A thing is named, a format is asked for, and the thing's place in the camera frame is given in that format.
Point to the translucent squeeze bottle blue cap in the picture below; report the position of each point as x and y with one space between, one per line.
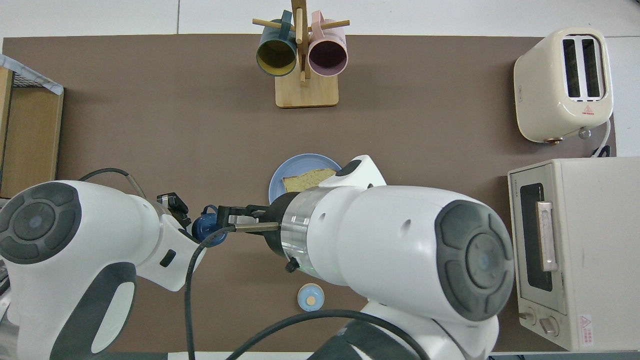
207 230

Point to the marble pattern paper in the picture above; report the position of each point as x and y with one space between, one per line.
30 74

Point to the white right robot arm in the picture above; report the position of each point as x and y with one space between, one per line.
390 235

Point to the dark teal mug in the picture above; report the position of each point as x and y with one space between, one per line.
276 55

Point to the wooden shelf unit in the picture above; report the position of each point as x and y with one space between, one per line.
30 140

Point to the wooden mug tree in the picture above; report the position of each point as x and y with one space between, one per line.
306 92

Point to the pink mug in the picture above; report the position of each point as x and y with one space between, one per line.
327 55

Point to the white toaster oven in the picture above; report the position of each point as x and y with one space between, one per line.
595 260

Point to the brown table mat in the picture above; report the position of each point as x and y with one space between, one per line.
450 100

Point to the cream two-slot toaster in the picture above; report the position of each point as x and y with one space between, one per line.
542 95

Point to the slice of toast bread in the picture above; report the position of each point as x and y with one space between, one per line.
305 181

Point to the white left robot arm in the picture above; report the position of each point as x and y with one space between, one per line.
100 225

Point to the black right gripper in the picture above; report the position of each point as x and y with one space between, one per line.
272 225

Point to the blue round plate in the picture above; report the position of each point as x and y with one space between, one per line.
300 165

